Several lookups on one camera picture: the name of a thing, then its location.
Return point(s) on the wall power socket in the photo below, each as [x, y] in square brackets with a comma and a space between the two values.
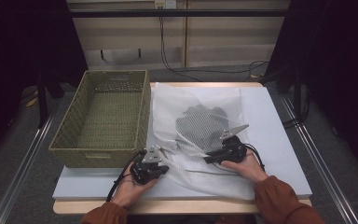
[165, 3]

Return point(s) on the green woven basket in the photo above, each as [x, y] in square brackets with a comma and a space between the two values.
[74, 124]

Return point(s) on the white foam mat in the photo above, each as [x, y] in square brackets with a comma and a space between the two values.
[273, 118]

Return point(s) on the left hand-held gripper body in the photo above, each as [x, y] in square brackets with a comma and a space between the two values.
[144, 171]

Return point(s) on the black horizontal bar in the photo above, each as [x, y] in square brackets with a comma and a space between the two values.
[180, 13]

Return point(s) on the white mesh laundry bag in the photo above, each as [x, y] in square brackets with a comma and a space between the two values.
[174, 102]

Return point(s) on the aluminium floor rail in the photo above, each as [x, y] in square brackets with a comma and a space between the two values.
[21, 174]
[323, 168]

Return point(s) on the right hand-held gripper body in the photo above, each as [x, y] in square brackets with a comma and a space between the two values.
[233, 151]

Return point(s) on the dark curtain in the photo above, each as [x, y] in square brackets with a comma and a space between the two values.
[18, 46]
[341, 62]

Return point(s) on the beige wooden cabinet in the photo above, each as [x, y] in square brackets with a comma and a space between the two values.
[230, 40]

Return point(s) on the black metal stand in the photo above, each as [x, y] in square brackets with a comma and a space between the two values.
[42, 102]
[297, 93]

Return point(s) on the black garment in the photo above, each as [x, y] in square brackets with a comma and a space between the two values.
[202, 127]

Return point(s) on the person's right hand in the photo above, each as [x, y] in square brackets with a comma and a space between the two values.
[247, 169]

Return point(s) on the person's left hand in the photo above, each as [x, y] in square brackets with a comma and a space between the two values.
[130, 189]

